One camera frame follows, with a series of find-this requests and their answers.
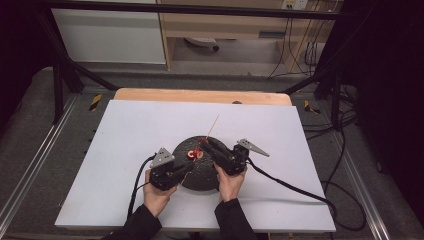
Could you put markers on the white wall socket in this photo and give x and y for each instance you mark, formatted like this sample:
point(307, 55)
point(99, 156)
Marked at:
point(294, 4)

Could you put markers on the thin bamboo skewer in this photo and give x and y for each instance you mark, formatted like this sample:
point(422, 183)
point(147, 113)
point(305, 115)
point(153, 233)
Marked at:
point(213, 125)

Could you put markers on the round black stone plate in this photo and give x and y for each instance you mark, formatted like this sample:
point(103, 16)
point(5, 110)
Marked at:
point(203, 176)

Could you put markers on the white cabinet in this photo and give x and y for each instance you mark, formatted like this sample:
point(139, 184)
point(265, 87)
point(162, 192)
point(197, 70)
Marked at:
point(110, 36)

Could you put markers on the person's left hand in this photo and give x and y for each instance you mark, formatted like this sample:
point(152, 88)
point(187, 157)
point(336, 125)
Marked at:
point(156, 200)

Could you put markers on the black metal frame bar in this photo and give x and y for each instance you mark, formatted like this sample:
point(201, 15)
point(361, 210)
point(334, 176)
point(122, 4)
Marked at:
point(200, 10)

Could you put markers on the white board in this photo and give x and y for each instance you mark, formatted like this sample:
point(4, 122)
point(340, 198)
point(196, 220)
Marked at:
point(133, 133)

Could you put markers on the grey chair base with caster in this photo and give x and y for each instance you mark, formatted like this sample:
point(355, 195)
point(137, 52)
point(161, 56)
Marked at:
point(203, 41)

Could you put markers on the aluminium rail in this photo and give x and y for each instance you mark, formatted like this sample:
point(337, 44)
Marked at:
point(40, 150)
point(363, 186)

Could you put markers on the person's right hand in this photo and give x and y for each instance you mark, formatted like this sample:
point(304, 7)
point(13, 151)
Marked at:
point(230, 186)

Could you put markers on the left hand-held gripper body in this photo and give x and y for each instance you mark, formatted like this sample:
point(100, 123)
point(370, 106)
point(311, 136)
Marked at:
point(163, 176)

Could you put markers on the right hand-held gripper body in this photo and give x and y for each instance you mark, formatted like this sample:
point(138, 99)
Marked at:
point(233, 161)

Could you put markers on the light wooden desk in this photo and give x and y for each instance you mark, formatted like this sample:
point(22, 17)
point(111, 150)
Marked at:
point(233, 25)

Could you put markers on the black metal stand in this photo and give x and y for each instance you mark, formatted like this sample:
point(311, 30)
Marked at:
point(60, 76)
point(333, 83)

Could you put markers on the wooden table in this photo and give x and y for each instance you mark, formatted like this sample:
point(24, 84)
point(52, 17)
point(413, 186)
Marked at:
point(186, 96)

